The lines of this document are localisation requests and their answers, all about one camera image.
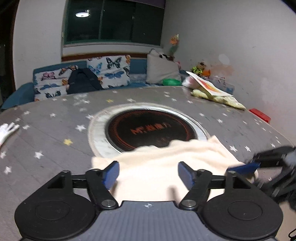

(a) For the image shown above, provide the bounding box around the cream white sweater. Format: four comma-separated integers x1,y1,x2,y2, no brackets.
91,135,258,202

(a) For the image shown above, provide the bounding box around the round induction cooker inset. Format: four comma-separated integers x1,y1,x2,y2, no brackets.
88,102,210,158

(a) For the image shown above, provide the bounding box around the red box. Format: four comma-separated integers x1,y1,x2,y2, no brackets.
249,108,271,123

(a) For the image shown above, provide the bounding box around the grey star-patterned table cover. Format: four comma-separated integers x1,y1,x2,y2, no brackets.
1,86,290,240

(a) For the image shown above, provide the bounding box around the yellow patterned cloth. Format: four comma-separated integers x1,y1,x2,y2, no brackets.
191,89,246,110

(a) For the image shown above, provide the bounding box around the white orange paper booklet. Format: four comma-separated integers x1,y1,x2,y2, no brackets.
186,71,232,96

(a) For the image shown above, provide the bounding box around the white plastic bag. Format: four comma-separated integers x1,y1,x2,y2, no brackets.
182,76,200,89

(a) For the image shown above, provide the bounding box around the black backpack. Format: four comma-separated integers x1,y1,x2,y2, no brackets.
67,68,103,94

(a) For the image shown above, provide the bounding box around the green round bowl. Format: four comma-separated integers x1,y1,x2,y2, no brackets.
162,78,182,86

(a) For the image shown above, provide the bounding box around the white pink work glove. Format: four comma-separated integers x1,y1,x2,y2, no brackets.
0,123,20,146

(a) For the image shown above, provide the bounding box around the butterfly print cushion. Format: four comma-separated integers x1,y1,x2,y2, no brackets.
33,55,132,102

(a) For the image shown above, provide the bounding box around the yellow black plush toy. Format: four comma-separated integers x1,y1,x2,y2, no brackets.
191,61,211,78

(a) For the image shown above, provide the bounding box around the blue sofa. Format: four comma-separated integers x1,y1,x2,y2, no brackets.
0,58,190,112

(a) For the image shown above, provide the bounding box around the grey white pillow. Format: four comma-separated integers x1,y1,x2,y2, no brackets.
146,49,181,84

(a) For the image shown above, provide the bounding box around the orange artificial flower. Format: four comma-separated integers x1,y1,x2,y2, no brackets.
169,34,179,56

